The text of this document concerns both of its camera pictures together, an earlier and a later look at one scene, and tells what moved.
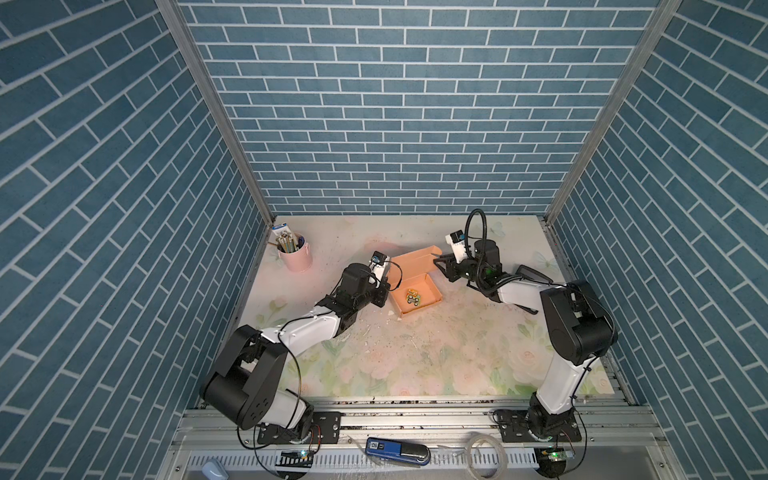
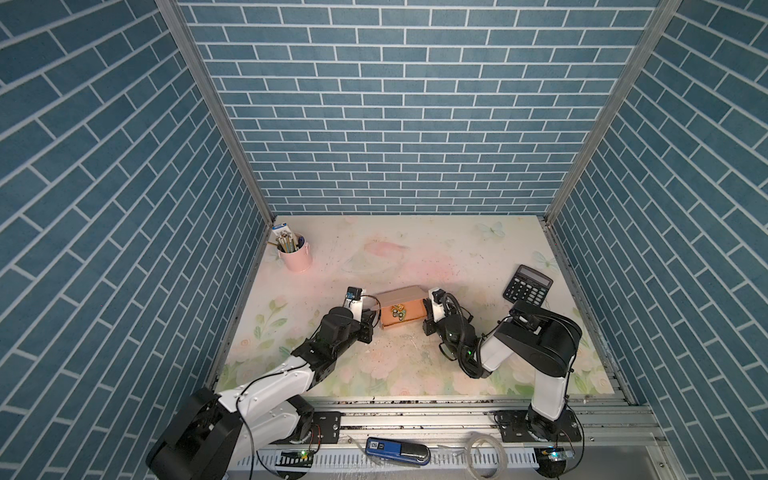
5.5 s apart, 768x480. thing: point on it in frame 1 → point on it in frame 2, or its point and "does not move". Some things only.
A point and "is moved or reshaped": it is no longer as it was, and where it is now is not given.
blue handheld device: [395, 450] does not move
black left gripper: [379, 300] → [366, 326]
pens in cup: [286, 242] does not move
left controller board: [302, 458] does not move
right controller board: [551, 461] does not move
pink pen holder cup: [299, 260] does not move
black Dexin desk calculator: [529, 292] does not move
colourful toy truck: [412, 296] → [398, 311]
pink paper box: [412, 289] is moved or reshaped
